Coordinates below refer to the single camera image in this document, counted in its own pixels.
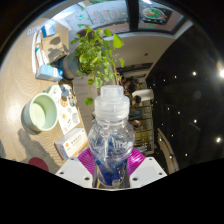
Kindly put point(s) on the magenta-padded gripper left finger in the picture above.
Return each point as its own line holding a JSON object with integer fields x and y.
{"x": 74, "y": 171}

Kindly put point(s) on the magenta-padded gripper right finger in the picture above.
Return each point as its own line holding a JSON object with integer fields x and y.
{"x": 148, "y": 170}

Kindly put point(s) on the clear bottle with blue label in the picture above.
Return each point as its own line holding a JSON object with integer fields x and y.
{"x": 111, "y": 140}

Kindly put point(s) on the flat round red coaster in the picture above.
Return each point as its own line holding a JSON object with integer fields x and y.
{"x": 38, "y": 164}

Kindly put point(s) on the printed picture sheet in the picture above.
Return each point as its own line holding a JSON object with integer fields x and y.
{"x": 65, "y": 110}

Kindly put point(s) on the pale green ceramic cup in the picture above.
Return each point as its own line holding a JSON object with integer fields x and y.
{"x": 40, "y": 113}

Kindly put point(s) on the person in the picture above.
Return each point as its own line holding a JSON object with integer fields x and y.
{"x": 136, "y": 100}
{"x": 132, "y": 88}
{"x": 122, "y": 81}

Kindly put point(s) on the light blue tissue pack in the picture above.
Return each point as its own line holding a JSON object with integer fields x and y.
{"x": 49, "y": 72}

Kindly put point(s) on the green potted plant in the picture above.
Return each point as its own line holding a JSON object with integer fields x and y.
{"x": 95, "y": 56}

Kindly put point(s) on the group of ceiling lights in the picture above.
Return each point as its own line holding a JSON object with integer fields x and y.
{"x": 222, "y": 73}

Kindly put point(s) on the brown patterned card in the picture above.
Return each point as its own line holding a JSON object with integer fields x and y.
{"x": 55, "y": 48}

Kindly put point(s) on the small blue box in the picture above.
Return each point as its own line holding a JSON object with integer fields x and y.
{"x": 48, "y": 30}

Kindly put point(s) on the colourful window poster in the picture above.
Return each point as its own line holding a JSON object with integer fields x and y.
{"x": 156, "y": 13}

